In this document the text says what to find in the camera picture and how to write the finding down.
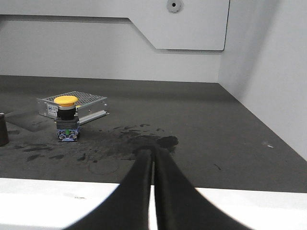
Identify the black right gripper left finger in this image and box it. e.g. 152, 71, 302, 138
66, 149, 153, 230

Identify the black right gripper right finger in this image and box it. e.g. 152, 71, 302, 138
153, 147, 249, 230

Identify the yellow mushroom push button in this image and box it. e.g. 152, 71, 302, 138
54, 95, 81, 142

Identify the silver mesh power supply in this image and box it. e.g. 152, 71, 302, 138
36, 91, 109, 125

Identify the dark brown capacitor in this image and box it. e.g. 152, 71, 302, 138
0, 113, 9, 147

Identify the white wall access panel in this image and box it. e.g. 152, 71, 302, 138
0, 0, 230, 51

